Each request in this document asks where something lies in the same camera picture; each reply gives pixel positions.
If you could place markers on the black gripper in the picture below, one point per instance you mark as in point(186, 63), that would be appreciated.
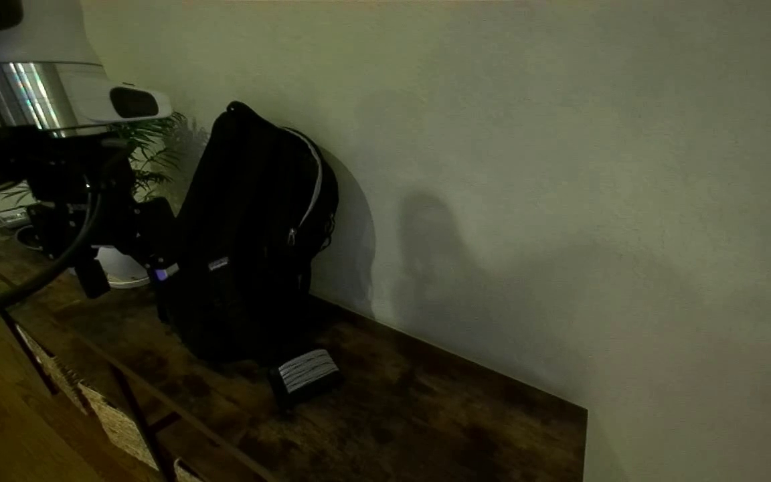
point(92, 190)

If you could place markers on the black metal table frame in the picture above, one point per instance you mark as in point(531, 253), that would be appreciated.
point(11, 323)

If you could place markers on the black backpack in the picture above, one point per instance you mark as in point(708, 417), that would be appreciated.
point(241, 243)

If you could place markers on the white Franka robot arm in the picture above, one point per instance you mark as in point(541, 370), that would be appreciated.
point(37, 54)

